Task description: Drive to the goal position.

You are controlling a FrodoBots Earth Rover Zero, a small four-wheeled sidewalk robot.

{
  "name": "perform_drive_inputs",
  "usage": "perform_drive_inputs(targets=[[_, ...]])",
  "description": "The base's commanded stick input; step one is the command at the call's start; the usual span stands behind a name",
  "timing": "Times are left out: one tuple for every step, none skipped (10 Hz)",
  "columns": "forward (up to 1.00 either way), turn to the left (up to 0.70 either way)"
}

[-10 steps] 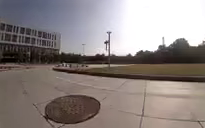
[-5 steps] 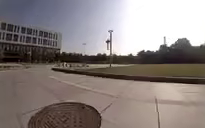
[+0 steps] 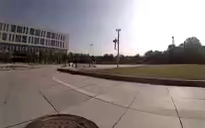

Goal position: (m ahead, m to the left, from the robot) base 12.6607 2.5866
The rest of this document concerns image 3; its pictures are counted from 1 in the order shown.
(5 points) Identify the long pale office building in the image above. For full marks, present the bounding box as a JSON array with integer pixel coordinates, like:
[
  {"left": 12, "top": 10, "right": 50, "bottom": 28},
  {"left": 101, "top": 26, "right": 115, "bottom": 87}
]
[{"left": 0, "top": 21, "right": 70, "bottom": 64}]

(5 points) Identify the grey concrete slab pavement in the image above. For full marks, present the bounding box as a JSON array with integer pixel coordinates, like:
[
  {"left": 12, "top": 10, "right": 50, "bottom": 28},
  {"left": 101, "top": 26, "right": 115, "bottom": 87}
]
[{"left": 0, "top": 63, "right": 205, "bottom": 128}]

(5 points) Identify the lamp pole with sign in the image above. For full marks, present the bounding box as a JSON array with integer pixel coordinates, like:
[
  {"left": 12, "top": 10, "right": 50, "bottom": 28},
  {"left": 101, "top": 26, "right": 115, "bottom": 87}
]
[{"left": 112, "top": 28, "right": 122, "bottom": 69}]

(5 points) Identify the dark row of trees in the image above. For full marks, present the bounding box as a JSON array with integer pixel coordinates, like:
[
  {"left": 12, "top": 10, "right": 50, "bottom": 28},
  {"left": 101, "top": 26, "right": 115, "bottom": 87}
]
[{"left": 67, "top": 36, "right": 205, "bottom": 66}]

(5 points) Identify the grass lawn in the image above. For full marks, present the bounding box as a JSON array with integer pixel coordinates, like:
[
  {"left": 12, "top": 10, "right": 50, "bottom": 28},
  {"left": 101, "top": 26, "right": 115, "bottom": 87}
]
[{"left": 86, "top": 64, "right": 205, "bottom": 81}]

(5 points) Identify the dark curved kerb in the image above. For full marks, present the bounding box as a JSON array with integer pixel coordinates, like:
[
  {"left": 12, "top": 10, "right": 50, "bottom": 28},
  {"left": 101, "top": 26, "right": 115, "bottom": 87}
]
[{"left": 56, "top": 67, "right": 205, "bottom": 89}]

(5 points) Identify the dark round manhole cover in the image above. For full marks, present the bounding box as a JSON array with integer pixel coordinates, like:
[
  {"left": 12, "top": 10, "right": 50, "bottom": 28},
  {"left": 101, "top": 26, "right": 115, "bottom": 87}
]
[{"left": 24, "top": 113, "right": 100, "bottom": 128}]

